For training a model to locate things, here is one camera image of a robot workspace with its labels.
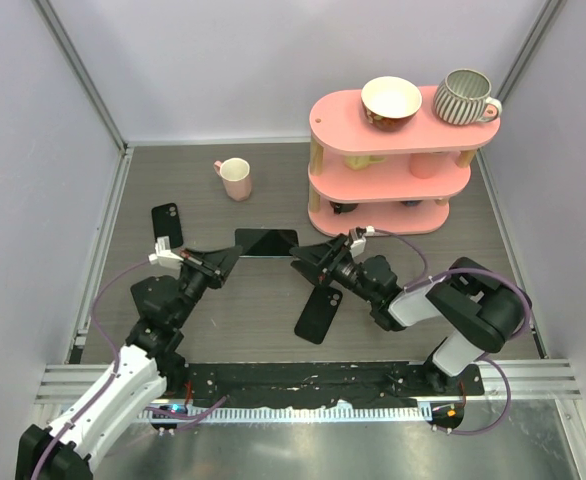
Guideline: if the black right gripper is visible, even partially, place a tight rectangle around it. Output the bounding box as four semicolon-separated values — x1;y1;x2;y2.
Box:
291;233;378;305

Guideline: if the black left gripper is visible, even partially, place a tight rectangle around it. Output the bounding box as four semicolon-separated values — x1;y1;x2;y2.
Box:
172;245;241;327

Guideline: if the dark smartphone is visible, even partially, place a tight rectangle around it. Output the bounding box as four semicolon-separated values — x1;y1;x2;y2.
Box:
234;228;299;258

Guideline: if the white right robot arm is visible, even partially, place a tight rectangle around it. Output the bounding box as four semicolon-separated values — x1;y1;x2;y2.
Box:
290;226;532;395

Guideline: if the dark green mug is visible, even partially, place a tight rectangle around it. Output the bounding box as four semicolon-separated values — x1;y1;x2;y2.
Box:
329;201;359;215

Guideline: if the pink faceted mug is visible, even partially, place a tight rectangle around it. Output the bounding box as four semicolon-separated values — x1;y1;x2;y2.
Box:
213;158;252;202

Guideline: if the yellow mug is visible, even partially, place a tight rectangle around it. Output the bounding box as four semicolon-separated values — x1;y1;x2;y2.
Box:
344;155;386;171

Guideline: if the pink three-tier wooden shelf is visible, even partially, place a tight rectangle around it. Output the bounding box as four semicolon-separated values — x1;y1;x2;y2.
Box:
308;86;500;236

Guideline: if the pink cup on shelf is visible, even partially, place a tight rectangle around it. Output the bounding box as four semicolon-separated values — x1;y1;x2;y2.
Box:
409;153;446;179

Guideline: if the white floral bowl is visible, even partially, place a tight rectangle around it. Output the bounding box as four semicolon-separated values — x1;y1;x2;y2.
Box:
360;76;423;132

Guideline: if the grey striped mug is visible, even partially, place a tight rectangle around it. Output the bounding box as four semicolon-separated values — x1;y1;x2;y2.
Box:
432;69;502;126

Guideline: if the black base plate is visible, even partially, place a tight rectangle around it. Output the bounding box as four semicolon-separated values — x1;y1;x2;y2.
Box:
153;361;485;409

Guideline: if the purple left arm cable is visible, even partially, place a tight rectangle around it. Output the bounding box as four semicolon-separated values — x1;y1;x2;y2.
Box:
27;262;232;480

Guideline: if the white slotted cable duct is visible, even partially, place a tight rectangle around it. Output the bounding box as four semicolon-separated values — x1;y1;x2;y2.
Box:
145;402;434;424

